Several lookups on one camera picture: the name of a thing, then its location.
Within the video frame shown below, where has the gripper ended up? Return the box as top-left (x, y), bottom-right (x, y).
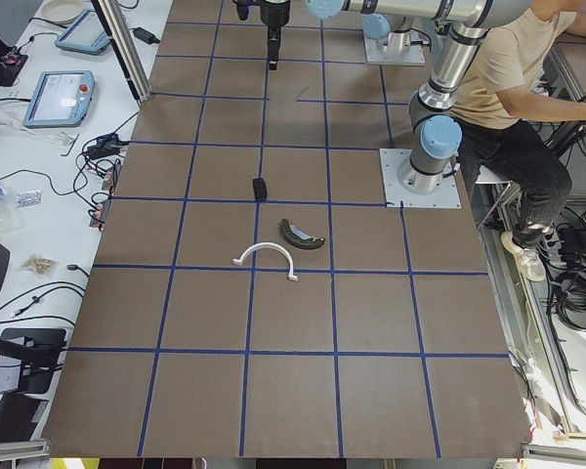
top-left (260, 0), bottom-right (290, 70)

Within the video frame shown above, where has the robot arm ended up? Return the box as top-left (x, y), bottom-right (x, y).
top-left (362, 13), bottom-right (414, 54)
top-left (306, 0), bottom-right (531, 194)

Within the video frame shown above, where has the black power adapter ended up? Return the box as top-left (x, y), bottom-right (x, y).
top-left (132, 27), bottom-right (160, 44)

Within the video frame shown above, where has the small black rectangular plate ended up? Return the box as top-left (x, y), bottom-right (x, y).
top-left (252, 178), bottom-right (268, 202)

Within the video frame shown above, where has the far teach pendant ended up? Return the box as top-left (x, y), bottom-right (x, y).
top-left (55, 10), bottom-right (109, 55)

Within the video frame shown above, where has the teach pendant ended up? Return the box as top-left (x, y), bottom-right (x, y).
top-left (22, 70), bottom-right (96, 129)
top-left (55, 10), bottom-right (109, 55)

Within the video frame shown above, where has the dark green curved part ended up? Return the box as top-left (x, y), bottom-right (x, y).
top-left (279, 219), bottom-right (325, 250)

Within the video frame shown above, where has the beige plate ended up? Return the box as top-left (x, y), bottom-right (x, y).
top-left (40, 0), bottom-right (89, 25)

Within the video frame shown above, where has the near teach pendant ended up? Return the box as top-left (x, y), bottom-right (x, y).
top-left (22, 70), bottom-right (96, 129)

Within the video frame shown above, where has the seated person beige shirt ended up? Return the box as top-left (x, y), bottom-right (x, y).
top-left (451, 0), bottom-right (586, 281)

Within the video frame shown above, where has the black laptop box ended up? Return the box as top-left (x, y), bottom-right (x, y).
top-left (0, 394), bottom-right (48, 443)

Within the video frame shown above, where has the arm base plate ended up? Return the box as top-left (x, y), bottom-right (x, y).
top-left (379, 149), bottom-right (461, 209)
top-left (364, 30), bottom-right (426, 66)

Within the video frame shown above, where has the aluminium frame post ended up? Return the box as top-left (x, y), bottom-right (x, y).
top-left (92, 0), bottom-right (151, 103)

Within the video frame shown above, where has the white curved bracket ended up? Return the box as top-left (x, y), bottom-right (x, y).
top-left (231, 241), bottom-right (299, 282)

